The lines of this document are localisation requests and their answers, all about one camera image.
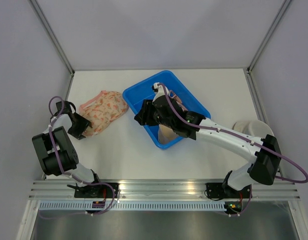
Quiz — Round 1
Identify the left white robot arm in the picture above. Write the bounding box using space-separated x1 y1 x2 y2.
32 97 103 198

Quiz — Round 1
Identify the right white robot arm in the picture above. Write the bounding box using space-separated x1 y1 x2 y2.
134 82 281 198

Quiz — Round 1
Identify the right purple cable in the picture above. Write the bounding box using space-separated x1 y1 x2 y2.
153 82 308 218

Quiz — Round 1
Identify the beige bra in bin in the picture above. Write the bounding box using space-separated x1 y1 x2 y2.
158 90 187 145

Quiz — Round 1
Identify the aluminium mounting rail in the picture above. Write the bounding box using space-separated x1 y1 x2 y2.
28 179 300 201

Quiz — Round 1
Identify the floral mesh laundry bag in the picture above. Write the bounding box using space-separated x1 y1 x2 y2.
79 90 129 137

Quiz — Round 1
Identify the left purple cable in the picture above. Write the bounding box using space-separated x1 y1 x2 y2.
38 96 116 220

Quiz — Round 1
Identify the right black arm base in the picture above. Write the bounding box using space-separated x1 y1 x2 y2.
204 182 251 201

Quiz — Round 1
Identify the white mesh laundry bag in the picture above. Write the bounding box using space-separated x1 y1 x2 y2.
233 120 274 138

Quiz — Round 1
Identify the purple cable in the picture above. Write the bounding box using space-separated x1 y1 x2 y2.
153 82 308 218
38 96 116 220

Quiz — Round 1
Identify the white slotted cable duct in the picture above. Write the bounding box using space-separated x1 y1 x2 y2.
39 200 226 212

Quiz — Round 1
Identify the blue plastic bin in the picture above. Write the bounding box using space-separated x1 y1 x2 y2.
123 70 211 150

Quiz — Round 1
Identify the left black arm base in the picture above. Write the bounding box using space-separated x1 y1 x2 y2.
67 184 113 199

